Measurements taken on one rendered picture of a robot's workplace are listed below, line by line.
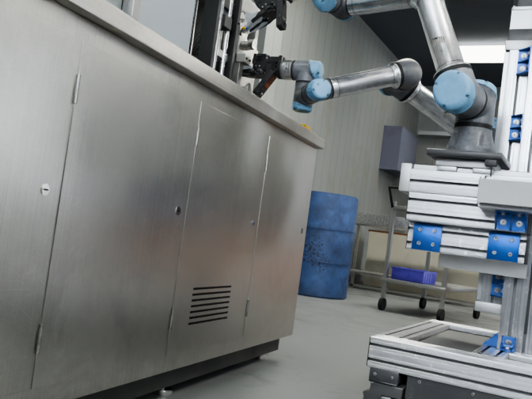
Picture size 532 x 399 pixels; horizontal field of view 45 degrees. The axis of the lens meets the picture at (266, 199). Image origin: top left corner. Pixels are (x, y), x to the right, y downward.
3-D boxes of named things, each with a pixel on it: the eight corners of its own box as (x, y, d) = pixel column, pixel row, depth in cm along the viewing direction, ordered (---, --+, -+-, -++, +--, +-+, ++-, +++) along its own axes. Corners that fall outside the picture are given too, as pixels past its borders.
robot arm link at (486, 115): (499, 129, 205) (503, 87, 205) (484, 120, 194) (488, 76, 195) (462, 129, 212) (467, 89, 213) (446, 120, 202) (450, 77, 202)
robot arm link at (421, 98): (491, 158, 254) (385, 78, 241) (469, 161, 268) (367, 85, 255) (504, 133, 256) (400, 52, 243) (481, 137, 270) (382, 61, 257)
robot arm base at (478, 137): (498, 161, 206) (501, 131, 207) (491, 153, 193) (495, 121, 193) (450, 158, 213) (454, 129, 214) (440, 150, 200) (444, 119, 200)
